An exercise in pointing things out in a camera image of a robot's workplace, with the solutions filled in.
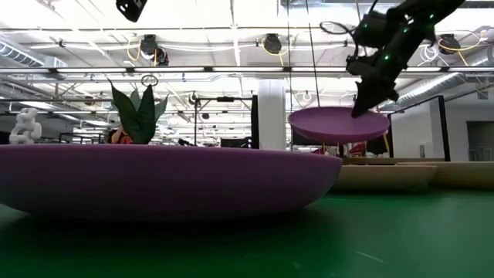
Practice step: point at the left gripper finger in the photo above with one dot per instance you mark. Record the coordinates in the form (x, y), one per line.
(131, 7)

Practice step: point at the purple plate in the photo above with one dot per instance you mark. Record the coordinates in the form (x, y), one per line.
(332, 127)
(154, 177)

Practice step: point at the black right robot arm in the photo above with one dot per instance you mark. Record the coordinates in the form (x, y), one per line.
(444, 5)

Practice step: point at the dark red ceiling reel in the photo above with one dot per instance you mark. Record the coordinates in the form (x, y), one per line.
(162, 57)

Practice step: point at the black monitor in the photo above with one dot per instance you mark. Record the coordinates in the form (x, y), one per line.
(305, 140)

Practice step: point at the white building column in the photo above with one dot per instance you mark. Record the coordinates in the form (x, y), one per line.
(272, 116)

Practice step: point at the green snake plant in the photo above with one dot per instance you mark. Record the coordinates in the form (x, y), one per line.
(141, 119)

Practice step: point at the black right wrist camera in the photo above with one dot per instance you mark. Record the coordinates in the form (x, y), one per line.
(370, 29)

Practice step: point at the silver ventilation duct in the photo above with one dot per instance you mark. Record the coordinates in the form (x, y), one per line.
(19, 56)
(436, 87)

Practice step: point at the black frame wooden shelf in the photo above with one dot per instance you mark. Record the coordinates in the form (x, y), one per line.
(444, 131)

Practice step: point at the long ceiling light rail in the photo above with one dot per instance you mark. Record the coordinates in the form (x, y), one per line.
(247, 69)

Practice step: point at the black background rig frame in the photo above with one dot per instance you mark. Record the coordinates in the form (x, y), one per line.
(225, 99)

